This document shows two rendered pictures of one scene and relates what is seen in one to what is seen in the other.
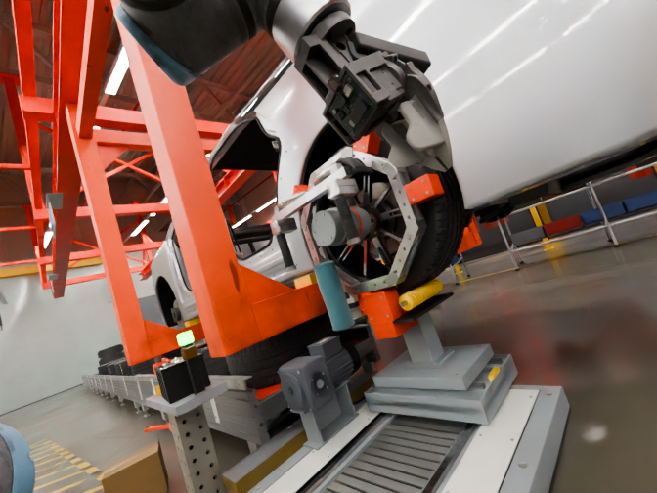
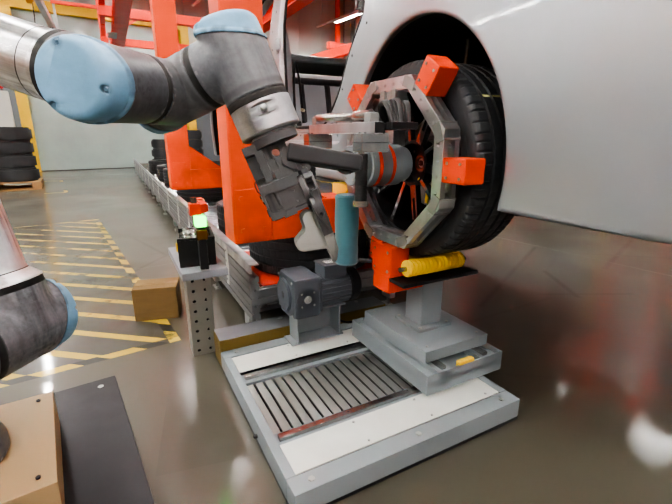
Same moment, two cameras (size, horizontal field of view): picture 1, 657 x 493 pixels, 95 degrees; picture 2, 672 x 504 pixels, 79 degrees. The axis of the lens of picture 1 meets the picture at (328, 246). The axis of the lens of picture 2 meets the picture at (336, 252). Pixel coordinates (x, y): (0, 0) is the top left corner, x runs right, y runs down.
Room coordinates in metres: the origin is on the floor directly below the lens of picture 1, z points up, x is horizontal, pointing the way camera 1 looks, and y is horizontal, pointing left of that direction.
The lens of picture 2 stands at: (-0.24, -0.35, 0.94)
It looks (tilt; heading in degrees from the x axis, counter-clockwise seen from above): 16 degrees down; 17
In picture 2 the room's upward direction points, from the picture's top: straight up
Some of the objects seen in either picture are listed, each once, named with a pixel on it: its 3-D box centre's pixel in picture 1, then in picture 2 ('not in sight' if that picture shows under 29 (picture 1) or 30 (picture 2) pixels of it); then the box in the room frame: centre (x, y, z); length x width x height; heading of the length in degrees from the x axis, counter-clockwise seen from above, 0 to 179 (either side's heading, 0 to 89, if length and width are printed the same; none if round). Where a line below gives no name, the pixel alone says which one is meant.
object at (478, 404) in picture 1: (437, 382); (421, 342); (1.30, -0.25, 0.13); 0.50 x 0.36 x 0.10; 45
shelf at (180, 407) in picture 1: (183, 394); (195, 260); (1.18, 0.70, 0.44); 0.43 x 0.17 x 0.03; 45
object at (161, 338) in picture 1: (176, 329); (220, 166); (2.88, 1.63, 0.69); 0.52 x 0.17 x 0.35; 135
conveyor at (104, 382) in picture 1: (118, 375); (167, 176); (6.48, 5.09, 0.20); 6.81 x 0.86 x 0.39; 45
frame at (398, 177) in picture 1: (354, 223); (393, 164); (1.18, -0.12, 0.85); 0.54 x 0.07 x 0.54; 45
